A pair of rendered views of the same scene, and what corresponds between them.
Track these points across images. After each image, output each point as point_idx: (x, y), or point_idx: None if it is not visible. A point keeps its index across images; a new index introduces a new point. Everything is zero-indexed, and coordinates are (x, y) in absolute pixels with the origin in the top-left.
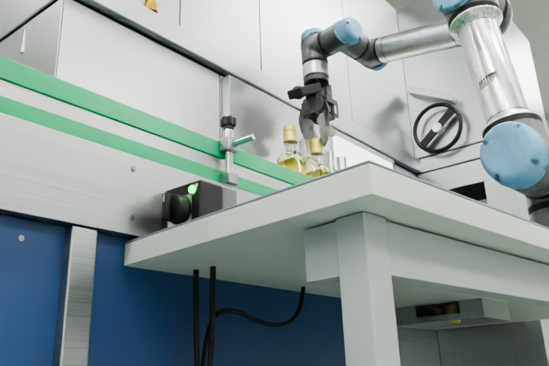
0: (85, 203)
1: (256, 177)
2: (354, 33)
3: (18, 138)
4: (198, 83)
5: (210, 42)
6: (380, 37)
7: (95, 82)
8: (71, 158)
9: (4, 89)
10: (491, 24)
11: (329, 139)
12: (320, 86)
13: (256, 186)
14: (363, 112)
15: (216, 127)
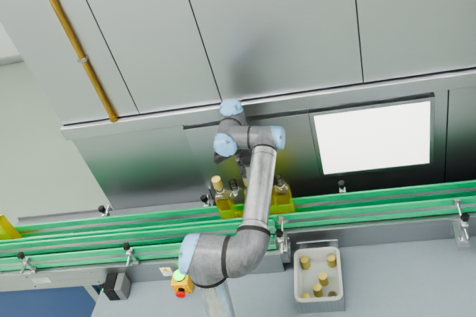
0: (81, 281)
1: (156, 252)
2: (223, 154)
3: (53, 275)
4: (167, 136)
5: (166, 107)
6: (253, 151)
7: (108, 165)
8: (70, 274)
9: (43, 262)
10: (202, 291)
11: (309, 123)
12: (237, 149)
13: (156, 256)
14: (387, 60)
15: (190, 153)
